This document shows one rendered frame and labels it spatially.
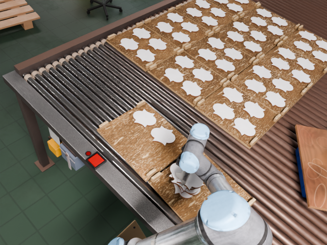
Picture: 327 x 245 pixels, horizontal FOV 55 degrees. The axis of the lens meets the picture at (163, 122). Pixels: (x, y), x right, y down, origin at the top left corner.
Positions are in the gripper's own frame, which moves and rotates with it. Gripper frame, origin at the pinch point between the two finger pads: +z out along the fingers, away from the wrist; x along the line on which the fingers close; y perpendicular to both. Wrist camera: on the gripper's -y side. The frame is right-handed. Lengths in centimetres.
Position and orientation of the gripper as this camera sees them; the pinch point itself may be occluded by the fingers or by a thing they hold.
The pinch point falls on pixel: (189, 177)
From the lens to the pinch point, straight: 151.2
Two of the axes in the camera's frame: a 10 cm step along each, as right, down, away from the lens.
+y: -8.2, -5.0, 2.9
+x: -5.6, 5.9, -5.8
